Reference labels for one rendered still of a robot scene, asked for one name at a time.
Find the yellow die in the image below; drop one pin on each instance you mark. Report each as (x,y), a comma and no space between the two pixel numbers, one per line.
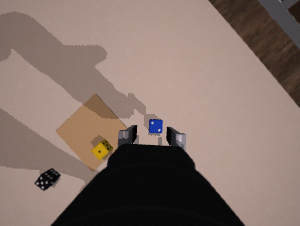
(102,149)

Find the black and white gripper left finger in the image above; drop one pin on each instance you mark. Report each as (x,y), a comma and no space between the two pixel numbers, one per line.
(128,135)

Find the tan square mat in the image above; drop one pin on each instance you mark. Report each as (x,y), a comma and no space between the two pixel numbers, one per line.
(92,123)

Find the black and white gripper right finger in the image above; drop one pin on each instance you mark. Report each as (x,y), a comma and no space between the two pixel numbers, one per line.
(174,138)

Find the blue die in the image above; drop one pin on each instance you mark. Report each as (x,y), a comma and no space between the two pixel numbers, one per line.
(155,125)

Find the black die with white pips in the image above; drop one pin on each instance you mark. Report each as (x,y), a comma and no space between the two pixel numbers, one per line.
(47,179)

